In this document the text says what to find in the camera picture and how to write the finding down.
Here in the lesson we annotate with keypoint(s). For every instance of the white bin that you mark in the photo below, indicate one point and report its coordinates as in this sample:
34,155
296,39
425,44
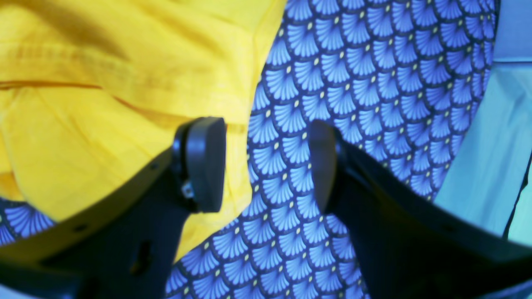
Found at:
489,182

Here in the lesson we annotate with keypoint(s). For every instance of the blue fan-patterned table cloth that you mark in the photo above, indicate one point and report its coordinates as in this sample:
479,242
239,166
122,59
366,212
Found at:
400,79

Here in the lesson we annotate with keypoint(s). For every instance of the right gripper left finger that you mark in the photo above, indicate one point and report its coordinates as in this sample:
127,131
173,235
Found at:
124,246

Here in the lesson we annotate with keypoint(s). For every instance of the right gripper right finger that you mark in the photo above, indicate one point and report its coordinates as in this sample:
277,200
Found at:
406,247

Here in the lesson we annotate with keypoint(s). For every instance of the yellow T-shirt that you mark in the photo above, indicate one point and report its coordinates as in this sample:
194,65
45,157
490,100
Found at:
91,90

